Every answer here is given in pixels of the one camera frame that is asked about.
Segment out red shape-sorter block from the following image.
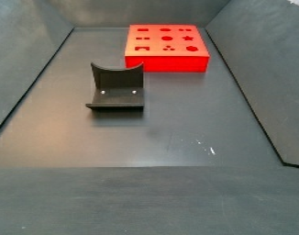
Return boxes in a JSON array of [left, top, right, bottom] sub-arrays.
[[126, 24, 211, 73]]

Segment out black curved holder bracket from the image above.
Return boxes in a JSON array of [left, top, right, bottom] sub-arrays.
[[86, 63, 145, 109]]

